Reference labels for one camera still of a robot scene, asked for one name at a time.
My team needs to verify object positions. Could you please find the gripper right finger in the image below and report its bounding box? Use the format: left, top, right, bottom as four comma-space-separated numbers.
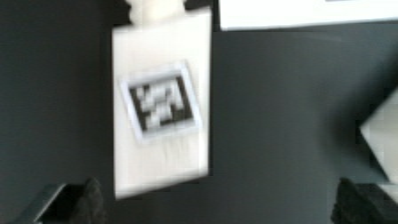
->
332, 178, 398, 224

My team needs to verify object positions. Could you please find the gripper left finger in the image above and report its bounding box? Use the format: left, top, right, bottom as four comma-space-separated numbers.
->
11, 177, 110, 224

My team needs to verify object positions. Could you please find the white stool leg front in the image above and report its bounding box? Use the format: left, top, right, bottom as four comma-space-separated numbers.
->
112, 0, 211, 199

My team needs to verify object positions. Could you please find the white stool leg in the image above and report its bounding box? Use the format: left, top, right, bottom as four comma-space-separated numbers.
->
112, 0, 211, 199
361, 97, 398, 184

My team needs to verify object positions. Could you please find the white stool leg left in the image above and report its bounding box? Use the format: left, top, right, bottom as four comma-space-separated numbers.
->
361, 97, 398, 184

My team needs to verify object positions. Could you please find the white marker sheet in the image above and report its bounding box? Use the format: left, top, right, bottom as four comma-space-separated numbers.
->
218, 0, 398, 31

